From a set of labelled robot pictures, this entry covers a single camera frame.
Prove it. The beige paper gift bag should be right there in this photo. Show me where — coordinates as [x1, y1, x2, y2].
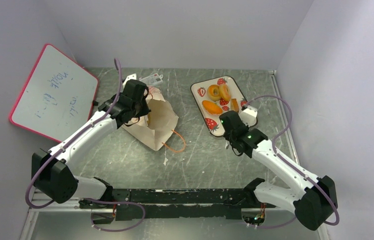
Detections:
[122, 86, 186, 153]

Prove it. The orange fake bread slice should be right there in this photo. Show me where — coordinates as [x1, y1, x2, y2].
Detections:
[230, 98, 239, 113]

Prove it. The orange fake bread bun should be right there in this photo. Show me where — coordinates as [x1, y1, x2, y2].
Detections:
[202, 100, 223, 116]

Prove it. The orange fake bread roll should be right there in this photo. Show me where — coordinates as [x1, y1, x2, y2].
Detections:
[219, 83, 232, 102]

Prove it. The orange fake donut bread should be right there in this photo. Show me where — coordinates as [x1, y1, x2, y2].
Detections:
[207, 84, 221, 102]

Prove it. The strawberry print white tray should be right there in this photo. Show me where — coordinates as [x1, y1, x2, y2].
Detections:
[190, 75, 247, 138]

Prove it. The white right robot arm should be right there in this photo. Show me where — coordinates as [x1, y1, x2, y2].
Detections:
[219, 110, 339, 231]

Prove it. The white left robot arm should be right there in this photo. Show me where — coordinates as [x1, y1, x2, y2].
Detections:
[31, 79, 151, 208]

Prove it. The clear plastic package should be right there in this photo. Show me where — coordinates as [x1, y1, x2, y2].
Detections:
[140, 73, 163, 87]

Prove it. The pink framed whiteboard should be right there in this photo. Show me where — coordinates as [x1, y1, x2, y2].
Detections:
[8, 43, 99, 142]

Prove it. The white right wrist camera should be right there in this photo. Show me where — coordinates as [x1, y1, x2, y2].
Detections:
[239, 106, 258, 127]

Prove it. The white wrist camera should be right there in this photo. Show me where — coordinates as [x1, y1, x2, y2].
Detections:
[239, 106, 258, 127]
[123, 73, 137, 86]

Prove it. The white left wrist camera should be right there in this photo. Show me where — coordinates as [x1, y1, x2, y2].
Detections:
[123, 73, 137, 86]

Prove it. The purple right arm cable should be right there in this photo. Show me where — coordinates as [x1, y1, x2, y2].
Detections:
[242, 95, 340, 230]

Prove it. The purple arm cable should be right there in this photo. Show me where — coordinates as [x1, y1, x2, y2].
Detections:
[25, 58, 146, 233]
[242, 95, 340, 230]

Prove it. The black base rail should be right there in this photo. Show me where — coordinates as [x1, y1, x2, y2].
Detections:
[79, 188, 272, 221]

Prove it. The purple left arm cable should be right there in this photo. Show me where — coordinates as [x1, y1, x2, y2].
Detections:
[25, 58, 146, 233]

